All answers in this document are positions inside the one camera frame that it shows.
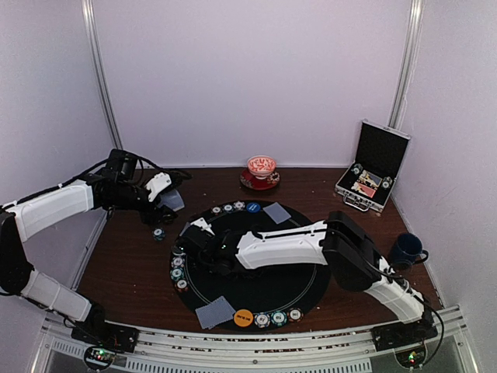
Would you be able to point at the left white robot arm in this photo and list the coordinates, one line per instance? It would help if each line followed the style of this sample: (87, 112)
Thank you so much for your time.
(42, 234)

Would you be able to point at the round black poker mat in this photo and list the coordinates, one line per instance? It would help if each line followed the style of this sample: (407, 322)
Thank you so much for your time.
(267, 289)

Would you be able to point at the chip roll in case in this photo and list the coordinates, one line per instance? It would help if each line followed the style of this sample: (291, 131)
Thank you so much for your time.
(387, 183)
(357, 169)

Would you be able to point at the card dealt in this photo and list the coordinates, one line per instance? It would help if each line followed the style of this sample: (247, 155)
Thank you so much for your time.
(277, 213)
(216, 313)

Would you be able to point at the grey card deck box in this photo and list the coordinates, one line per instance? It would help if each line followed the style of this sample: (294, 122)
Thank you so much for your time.
(172, 200)

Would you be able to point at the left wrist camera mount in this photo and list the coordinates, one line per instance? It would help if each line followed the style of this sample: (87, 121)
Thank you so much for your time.
(157, 184)

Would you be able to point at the orange chip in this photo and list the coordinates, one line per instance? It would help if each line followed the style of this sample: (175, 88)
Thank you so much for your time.
(295, 315)
(216, 210)
(182, 285)

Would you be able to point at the left aluminium frame post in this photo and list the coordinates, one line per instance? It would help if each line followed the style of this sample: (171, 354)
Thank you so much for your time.
(92, 34)

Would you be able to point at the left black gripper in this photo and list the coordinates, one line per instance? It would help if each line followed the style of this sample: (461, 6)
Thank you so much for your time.
(152, 215)

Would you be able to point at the right aluminium frame post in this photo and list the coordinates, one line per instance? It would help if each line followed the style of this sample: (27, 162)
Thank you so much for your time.
(407, 63)

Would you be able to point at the red playing card deck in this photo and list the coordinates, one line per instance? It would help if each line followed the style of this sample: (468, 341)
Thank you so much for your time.
(363, 189)

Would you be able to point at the chip roll in case left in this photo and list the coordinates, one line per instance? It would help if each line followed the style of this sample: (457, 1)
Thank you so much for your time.
(357, 169)

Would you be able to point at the aluminium poker case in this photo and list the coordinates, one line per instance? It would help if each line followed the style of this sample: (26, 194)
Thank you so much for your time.
(381, 150)

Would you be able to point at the blue small blind button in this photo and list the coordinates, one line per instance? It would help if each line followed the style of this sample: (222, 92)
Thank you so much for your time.
(253, 207)

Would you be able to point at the red floral saucer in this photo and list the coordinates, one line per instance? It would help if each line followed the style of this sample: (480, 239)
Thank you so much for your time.
(252, 182)

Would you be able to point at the chip roll in case right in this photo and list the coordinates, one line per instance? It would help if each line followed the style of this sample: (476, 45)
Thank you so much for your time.
(387, 183)

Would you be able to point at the green poker chip stack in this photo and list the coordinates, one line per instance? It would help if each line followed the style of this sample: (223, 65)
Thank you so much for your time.
(158, 234)

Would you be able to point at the playing card deck in case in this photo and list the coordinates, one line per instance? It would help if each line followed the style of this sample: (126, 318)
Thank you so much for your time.
(370, 180)

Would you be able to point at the aluminium frame post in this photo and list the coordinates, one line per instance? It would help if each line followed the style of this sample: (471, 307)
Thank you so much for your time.
(92, 34)
(407, 63)

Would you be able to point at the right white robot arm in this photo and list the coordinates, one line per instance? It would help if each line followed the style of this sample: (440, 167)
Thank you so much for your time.
(336, 242)

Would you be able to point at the orange big blind button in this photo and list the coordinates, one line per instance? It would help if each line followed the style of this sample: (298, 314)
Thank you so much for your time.
(243, 318)

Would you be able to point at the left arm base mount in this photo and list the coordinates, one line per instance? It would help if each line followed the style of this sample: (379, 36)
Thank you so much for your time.
(106, 340)

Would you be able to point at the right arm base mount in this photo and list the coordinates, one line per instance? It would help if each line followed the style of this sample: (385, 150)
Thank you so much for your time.
(407, 340)

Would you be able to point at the red patterned bowl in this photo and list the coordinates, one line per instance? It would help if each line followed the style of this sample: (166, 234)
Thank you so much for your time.
(261, 166)

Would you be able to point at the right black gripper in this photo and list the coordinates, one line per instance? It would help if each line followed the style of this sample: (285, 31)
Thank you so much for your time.
(196, 261)

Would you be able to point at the dark blue mug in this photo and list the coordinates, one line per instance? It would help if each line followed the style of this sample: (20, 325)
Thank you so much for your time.
(406, 252)

